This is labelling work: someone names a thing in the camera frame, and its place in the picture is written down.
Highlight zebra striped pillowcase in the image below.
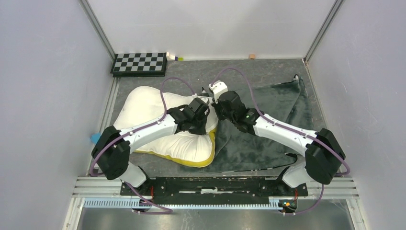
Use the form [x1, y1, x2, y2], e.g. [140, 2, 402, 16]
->
[180, 77, 315, 173]

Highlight white pillow with yellow edge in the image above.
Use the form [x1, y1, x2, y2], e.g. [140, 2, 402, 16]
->
[113, 86, 218, 168]

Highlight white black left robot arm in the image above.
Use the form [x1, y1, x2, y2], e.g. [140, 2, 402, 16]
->
[90, 97, 210, 195]

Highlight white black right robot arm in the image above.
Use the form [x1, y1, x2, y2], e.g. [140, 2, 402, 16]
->
[212, 91, 345, 196]

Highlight small cream toy block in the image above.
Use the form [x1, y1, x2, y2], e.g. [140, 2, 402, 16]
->
[166, 52, 184, 61]

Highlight black white checkerboard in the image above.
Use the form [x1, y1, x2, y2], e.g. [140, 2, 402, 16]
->
[111, 52, 167, 77]

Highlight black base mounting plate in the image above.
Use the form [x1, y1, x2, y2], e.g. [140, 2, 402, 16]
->
[137, 176, 308, 205]

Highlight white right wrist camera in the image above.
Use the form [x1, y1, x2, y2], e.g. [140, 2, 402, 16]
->
[209, 80, 228, 102]

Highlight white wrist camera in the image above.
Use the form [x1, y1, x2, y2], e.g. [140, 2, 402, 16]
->
[199, 97, 213, 105]
[209, 80, 228, 102]

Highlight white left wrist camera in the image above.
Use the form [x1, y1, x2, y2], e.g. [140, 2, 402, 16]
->
[199, 97, 213, 105]

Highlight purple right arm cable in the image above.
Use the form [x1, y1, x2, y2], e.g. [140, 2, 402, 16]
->
[209, 67, 351, 217]

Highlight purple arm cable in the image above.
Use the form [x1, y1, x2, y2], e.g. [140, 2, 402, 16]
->
[209, 67, 351, 217]
[89, 77, 199, 215]

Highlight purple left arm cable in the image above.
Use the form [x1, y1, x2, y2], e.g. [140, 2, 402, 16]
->
[89, 77, 199, 215]

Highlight blue clip on wall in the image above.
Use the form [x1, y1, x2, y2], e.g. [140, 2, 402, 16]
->
[90, 133, 101, 144]

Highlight light blue cable comb strip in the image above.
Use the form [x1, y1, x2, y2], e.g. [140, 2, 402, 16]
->
[83, 198, 282, 210]

